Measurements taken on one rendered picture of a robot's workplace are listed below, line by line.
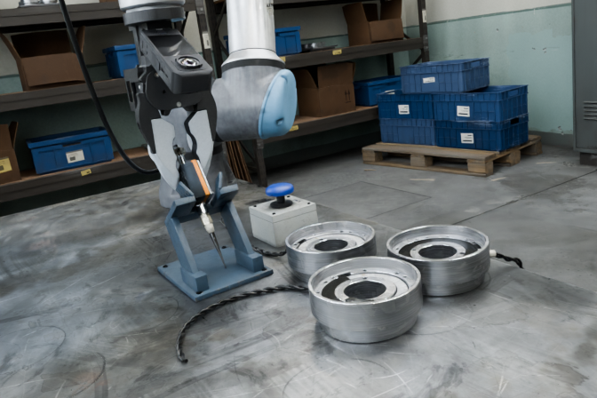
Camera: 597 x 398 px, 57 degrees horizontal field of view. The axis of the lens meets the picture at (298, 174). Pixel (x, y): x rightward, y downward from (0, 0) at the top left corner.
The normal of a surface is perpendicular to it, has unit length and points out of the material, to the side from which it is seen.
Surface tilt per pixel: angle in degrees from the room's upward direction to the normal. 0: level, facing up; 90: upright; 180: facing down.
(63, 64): 82
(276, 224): 90
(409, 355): 0
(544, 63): 90
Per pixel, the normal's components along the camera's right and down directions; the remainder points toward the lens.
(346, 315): -0.41, 0.26
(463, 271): 0.23, 0.19
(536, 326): -0.12, -0.97
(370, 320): -0.03, 0.23
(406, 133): -0.76, 0.25
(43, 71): 0.47, 0.02
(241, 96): -0.29, -0.08
